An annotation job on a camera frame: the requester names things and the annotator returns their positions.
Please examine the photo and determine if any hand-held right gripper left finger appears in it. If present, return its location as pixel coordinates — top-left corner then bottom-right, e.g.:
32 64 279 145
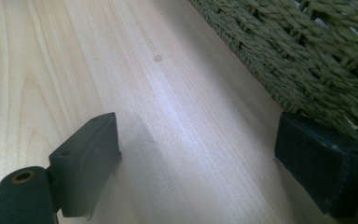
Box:
48 112 122 218

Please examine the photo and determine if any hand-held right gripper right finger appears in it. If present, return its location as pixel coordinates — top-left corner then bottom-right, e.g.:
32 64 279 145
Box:
273 111 358 218

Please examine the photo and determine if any green woven basket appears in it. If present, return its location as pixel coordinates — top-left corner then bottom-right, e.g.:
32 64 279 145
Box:
187 0 358 173

